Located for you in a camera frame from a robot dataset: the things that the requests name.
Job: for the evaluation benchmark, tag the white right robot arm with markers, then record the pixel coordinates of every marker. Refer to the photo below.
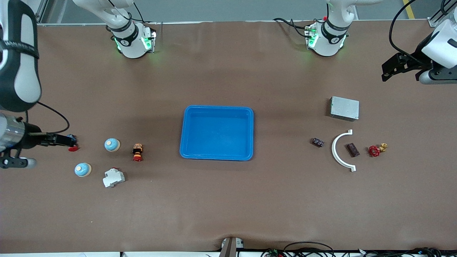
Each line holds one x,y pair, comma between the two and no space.
21,71

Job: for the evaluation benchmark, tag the blue dome desk bell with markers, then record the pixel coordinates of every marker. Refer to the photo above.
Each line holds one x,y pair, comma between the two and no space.
112,144
83,169

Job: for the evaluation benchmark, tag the grey metal box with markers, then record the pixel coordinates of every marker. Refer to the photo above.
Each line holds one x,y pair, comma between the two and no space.
344,109

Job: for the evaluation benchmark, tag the blue plastic tray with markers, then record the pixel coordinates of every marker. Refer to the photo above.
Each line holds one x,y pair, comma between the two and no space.
217,135

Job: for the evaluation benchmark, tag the brown table mat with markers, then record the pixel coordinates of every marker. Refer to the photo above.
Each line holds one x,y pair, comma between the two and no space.
228,200

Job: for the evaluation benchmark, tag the white circuit breaker red lever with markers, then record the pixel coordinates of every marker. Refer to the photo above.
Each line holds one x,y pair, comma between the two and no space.
113,177

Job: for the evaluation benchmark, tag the red handwheel brass valve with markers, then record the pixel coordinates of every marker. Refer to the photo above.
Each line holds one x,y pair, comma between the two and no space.
373,151

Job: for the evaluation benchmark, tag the grey metal camera mount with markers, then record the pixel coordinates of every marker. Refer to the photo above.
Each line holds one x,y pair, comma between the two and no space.
230,248

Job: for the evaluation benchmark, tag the red emergency button black base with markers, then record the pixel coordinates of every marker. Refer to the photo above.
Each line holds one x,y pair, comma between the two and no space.
73,149

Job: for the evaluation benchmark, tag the dark brown rectangular capacitor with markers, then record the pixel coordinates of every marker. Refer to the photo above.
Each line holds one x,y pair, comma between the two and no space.
353,150

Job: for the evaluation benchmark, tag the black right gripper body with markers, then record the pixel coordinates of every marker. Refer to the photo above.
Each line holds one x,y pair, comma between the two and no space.
31,139

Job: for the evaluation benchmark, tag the red emergency button orange base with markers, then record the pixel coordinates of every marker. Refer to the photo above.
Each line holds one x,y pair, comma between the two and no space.
137,151

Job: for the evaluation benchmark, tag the small black capacitor white marks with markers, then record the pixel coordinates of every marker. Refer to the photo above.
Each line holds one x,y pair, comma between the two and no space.
318,142

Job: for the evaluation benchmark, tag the white curved plastic bracket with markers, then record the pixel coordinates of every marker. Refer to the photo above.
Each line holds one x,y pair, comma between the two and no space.
334,149

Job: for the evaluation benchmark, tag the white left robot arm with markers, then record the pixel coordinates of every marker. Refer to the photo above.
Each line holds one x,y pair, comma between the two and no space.
326,43

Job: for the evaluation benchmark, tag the aluminium frame profile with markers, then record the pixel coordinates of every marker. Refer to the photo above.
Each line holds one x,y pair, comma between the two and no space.
43,10
433,22

